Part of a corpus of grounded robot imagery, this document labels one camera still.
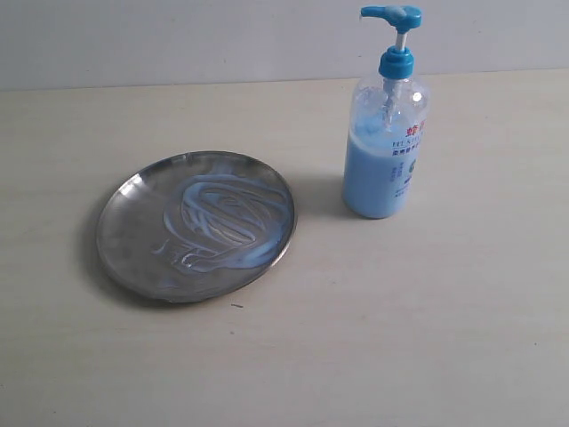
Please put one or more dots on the blue soap pump bottle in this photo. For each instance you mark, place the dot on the blue soap pump bottle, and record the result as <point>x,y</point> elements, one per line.
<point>387,119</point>

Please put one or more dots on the pale blue soap puddle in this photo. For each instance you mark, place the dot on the pale blue soap puddle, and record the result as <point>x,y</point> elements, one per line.
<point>219,220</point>

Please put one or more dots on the round stainless steel plate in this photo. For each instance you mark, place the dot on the round stainless steel plate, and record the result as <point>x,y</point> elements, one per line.
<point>131,223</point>

